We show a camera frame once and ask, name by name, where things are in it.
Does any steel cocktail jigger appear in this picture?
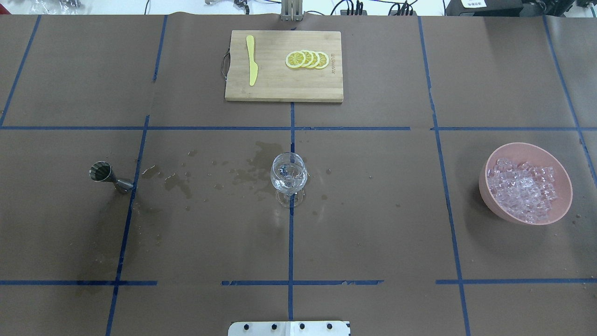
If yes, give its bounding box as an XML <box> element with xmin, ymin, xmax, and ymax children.
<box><xmin>88</xmin><ymin>161</ymin><xmax>133</xmax><ymax>194</ymax></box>

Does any clear wine glass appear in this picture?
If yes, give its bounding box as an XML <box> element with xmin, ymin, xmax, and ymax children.
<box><xmin>270</xmin><ymin>152</ymin><xmax>308</xmax><ymax>208</ymax></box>

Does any pile of ice cubes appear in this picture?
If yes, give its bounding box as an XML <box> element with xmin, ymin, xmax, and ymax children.
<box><xmin>486</xmin><ymin>158</ymin><xmax>558</xmax><ymax>224</ymax></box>

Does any bamboo cutting board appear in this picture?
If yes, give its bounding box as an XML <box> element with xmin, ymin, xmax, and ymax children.
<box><xmin>225</xmin><ymin>30</ymin><xmax>345</xmax><ymax>103</ymax></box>

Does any lemon slice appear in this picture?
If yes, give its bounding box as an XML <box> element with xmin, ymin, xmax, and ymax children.
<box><xmin>300</xmin><ymin>50</ymin><xmax>314</xmax><ymax>68</ymax></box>
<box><xmin>307</xmin><ymin>51</ymin><xmax>320</xmax><ymax>69</ymax></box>
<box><xmin>315</xmin><ymin>51</ymin><xmax>330</xmax><ymax>70</ymax></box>
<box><xmin>285</xmin><ymin>51</ymin><xmax>307</xmax><ymax>69</ymax></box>

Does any yellow plastic knife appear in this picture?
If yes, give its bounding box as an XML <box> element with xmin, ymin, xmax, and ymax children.
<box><xmin>246</xmin><ymin>35</ymin><xmax>259</xmax><ymax>86</ymax></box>

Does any pink bowl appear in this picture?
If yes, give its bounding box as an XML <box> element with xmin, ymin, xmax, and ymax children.
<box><xmin>478</xmin><ymin>142</ymin><xmax>573</xmax><ymax>225</ymax></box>

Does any aluminium frame post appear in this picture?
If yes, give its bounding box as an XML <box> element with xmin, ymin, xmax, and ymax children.
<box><xmin>281</xmin><ymin>0</ymin><xmax>304</xmax><ymax>21</ymax></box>

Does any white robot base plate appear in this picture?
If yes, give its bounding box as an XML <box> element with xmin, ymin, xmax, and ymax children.
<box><xmin>228</xmin><ymin>320</ymin><xmax>351</xmax><ymax>336</ymax></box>

